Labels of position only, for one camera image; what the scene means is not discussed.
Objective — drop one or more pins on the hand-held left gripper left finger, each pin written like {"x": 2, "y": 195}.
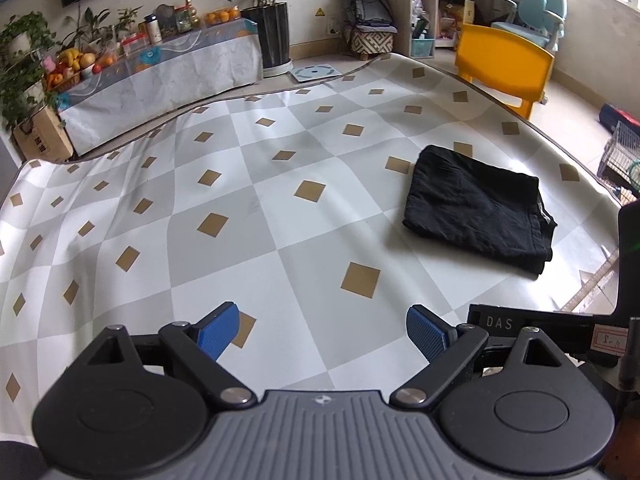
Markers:
{"x": 218, "y": 330}

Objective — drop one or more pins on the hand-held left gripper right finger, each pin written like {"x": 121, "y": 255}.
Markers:
{"x": 427, "y": 332}

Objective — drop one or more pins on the black t-shirt with red print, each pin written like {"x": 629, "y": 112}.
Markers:
{"x": 475, "y": 210}

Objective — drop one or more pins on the checkered tablecloth with tan diamonds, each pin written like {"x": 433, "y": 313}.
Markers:
{"x": 250, "y": 235}

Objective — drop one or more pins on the dark flat floor box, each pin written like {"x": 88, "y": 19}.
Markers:
{"x": 617, "y": 115}

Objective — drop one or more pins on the side table with marble cloth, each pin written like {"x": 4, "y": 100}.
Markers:
{"x": 175, "y": 75}

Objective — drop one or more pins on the cardboard box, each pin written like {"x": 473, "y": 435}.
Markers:
{"x": 42, "y": 137}

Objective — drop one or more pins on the yellow plastic chair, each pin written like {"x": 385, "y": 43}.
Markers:
{"x": 505, "y": 65}

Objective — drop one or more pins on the white fridge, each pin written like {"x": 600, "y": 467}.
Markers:
{"x": 10, "y": 170}

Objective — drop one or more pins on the white bathroom scale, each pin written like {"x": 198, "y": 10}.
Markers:
{"x": 314, "y": 72}

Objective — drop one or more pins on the teal storage basket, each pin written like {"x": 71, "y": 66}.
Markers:
{"x": 421, "y": 48}

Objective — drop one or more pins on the woven patterned basket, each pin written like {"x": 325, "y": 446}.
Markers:
{"x": 372, "y": 42}

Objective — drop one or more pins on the red lidded container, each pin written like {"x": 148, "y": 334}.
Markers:
{"x": 135, "y": 46}

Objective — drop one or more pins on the tall black potted plant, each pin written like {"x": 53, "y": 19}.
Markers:
{"x": 272, "y": 35}

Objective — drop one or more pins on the pile of mixed fruit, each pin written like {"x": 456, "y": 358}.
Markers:
{"x": 75, "y": 65}

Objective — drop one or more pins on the white thermos cup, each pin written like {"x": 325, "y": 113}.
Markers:
{"x": 154, "y": 30}

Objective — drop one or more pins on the light blue desk chair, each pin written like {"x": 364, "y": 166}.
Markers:
{"x": 542, "y": 10}

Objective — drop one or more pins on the pump dispenser bottle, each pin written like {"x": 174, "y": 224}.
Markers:
{"x": 187, "y": 17}

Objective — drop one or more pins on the pile of oranges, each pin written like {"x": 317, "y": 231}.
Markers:
{"x": 222, "y": 16}

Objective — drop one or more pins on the leafy green houseplant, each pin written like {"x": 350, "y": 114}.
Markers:
{"x": 100, "y": 25}

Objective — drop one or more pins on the grey backpack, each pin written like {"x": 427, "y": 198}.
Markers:
{"x": 367, "y": 5}

